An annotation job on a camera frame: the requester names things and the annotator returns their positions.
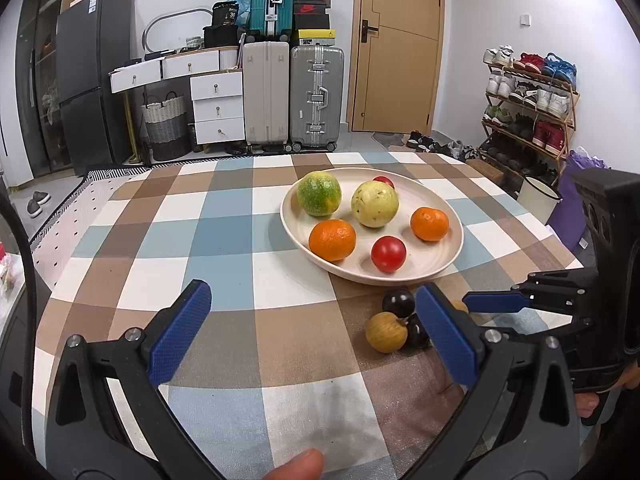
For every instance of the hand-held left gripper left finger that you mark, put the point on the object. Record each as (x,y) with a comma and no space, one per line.
(180,330)

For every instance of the yellow round fruit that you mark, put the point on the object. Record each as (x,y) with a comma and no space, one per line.
(375,205)

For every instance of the yellow and black shoe box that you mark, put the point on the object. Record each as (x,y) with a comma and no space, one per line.
(315,37)

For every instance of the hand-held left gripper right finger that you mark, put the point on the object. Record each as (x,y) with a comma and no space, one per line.
(445,330)

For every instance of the black and red shoe box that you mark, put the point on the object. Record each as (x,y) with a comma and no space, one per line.
(311,15)

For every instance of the person's left hand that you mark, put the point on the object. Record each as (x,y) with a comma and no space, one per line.
(295,467)

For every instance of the white wardrobe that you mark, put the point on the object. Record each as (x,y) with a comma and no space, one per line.
(15,160)

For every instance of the cream round plate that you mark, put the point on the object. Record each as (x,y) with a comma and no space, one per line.
(372,265)

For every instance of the wooden door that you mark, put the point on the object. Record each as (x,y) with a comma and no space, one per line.
(400,70)

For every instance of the row of assorted shoes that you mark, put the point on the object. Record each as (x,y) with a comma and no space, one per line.
(550,105)

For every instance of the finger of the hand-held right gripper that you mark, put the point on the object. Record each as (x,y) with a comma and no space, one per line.
(492,302)
(575,325)

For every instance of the purple bag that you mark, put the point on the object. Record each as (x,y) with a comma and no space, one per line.
(570,210)

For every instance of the grey slipper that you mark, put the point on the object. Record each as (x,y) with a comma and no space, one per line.
(35,208)
(42,197)

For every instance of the black paper bag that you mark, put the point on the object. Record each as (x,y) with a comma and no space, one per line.
(225,14)

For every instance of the white drawer cabinet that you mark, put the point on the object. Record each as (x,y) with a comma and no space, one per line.
(217,110)

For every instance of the beige suitcase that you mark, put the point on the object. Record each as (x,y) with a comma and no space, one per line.
(265,95)

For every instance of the wooden shoe rack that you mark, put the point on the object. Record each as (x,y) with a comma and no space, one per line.
(574,105)

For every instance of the orange tangerine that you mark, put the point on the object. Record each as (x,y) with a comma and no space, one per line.
(332,240)
(430,223)

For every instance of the checked tablecloth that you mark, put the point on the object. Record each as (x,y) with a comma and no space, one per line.
(225,240)

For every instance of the white bucket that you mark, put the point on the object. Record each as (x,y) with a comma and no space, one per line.
(537,200)

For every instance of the green speckled round fruit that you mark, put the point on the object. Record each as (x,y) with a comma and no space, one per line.
(319,194)

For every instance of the silver suitcase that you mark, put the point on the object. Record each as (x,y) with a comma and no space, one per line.
(302,110)

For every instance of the black storage box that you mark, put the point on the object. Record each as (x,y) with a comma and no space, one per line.
(220,37)

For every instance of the red tomato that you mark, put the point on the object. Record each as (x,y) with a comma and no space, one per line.
(384,181)
(388,254)

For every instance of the dark purple plum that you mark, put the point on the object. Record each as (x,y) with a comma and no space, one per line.
(416,332)
(398,302)

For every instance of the small brown round fruit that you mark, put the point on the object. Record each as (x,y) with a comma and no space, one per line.
(385,332)

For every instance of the grey door mat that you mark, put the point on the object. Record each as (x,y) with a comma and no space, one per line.
(390,138)

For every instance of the white oval frame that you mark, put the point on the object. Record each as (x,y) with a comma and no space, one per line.
(175,11)

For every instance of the brown cardboard box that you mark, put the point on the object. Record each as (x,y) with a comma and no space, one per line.
(487,170)

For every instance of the blue plastic bag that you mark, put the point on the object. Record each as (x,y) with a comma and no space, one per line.
(242,7)

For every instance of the grey and white woven basket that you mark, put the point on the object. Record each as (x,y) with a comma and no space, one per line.
(165,120)

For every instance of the black refrigerator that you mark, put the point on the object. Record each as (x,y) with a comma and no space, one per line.
(90,60)

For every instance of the person's right hand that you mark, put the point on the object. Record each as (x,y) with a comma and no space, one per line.
(585,405)

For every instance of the pile of sneakers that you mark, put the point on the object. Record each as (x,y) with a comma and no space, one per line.
(425,141)

